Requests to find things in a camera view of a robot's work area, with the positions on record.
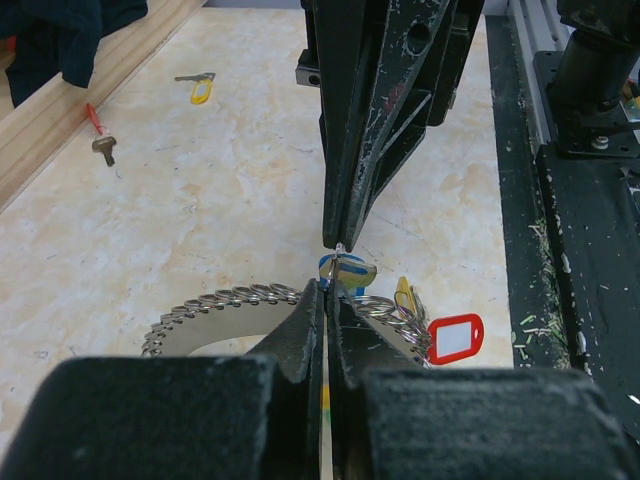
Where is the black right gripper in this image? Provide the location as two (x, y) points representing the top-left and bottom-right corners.
(296, 1), (485, 251)

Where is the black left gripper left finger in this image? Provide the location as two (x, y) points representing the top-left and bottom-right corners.
(1, 280), (324, 479)

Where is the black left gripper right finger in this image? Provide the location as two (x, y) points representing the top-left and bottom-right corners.
(327, 284), (639, 479)

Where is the grey oval key organizer ring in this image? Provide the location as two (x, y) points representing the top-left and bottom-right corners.
(140, 282), (434, 371)

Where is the key with blue tag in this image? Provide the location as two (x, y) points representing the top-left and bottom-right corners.
(318, 245), (378, 297)

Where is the red key tag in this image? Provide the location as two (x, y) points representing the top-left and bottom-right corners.
(427, 313), (485, 366)

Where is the key with yellow tag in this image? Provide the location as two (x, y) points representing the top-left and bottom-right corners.
(174, 72), (216, 105)

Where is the key with red tag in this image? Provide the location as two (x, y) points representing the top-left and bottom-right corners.
(86, 103), (117, 167)

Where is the dark navy vest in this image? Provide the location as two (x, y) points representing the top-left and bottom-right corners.
(1, 0), (149, 107)

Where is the wooden clothes rack base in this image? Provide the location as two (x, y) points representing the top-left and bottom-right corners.
(1, 0), (204, 208)

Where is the yellow key tag on ring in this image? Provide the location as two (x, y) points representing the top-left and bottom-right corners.
(394, 276), (417, 320)

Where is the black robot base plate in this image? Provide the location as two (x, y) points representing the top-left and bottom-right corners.
(486, 1), (639, 438)

